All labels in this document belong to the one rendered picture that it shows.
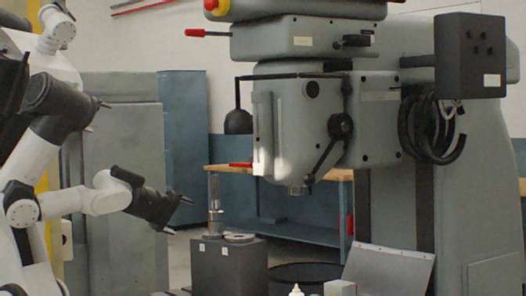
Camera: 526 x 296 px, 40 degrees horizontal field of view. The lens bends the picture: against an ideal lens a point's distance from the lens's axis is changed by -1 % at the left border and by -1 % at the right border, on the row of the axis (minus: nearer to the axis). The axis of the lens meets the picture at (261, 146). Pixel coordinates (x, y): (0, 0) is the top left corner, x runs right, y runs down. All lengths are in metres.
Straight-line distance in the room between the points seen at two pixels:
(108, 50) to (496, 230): 9.93
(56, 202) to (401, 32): 1.02
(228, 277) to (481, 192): 0.77
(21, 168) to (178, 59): 8.44
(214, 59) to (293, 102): 7.70
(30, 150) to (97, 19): 9.98
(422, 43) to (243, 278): 0.84
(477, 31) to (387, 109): 0.31
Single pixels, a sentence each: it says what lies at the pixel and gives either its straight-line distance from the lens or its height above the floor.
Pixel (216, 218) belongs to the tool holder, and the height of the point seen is 1.18.
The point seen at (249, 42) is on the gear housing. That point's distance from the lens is 1.86.
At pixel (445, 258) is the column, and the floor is 1.07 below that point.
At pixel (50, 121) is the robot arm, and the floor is 1.49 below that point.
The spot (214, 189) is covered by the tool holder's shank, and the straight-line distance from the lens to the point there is 2.25.
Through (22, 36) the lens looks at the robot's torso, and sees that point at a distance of 2.05.
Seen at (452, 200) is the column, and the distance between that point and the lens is 2.11.
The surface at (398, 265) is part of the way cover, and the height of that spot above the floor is 1.04.
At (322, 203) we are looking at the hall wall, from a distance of 8.01.
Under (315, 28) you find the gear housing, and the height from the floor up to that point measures 1.70.
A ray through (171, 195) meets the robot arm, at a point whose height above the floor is 1.27.
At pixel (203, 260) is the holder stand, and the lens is 2.25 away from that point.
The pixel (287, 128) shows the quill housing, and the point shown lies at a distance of 1.81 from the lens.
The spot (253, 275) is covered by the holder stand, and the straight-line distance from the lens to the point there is 2.19.
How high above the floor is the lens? 1.51
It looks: 3 degrees down
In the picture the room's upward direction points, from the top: 2 degrees counter-clockwise
